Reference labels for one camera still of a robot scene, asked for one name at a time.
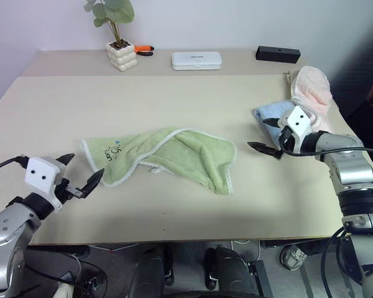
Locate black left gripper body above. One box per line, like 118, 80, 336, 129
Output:
53, 178, 83, 205

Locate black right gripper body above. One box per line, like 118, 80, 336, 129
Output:
278, 125, 303, 155

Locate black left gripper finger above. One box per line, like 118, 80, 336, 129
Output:
56, 153, 76, 169
80, 168, 106, 199

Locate light blue folded towel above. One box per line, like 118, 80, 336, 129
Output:
252, 99, 297, 150

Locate pink fluffy towel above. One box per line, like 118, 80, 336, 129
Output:
290, 65, 335, 135

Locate green towel with white trim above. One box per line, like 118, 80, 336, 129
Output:
78, 126, 238, 197

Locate black rectangular box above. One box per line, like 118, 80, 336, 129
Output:
255, 45, 301, 65

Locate white rectangular case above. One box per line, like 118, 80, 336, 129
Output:
171, 51, 223, 71

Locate dark rounded shape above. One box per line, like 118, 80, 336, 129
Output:
203, 246, 256, 298
131, 244, 175, 298

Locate grey caster wheel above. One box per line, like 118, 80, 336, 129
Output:
279, 244, 309, 271

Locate white bubbly plant pot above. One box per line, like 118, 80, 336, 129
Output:
106, 40, 139, 73

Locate black metal bar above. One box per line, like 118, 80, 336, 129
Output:
246, 260, 274, 298

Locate green leafy plant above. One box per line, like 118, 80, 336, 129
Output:
83, 0, 136, 48

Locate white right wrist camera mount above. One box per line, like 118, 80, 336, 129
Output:
277, 106, 313, 147

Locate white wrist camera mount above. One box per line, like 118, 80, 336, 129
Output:
277, 106, 313, 147
24, 156, 68, 214

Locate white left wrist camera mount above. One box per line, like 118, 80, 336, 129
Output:
24, 156, 68, 214

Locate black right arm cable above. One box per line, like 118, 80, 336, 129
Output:
280, 128, 373, 158

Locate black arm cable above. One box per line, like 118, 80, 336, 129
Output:
0, 156, 30, 179
280, 128, 373, 158

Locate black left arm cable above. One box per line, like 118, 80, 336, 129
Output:
0, 156, 30, 179

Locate black robot body cable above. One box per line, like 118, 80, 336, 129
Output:
320, 227, 346, 298

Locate orange handled pliers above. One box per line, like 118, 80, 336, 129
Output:
133, 45, 155, 57

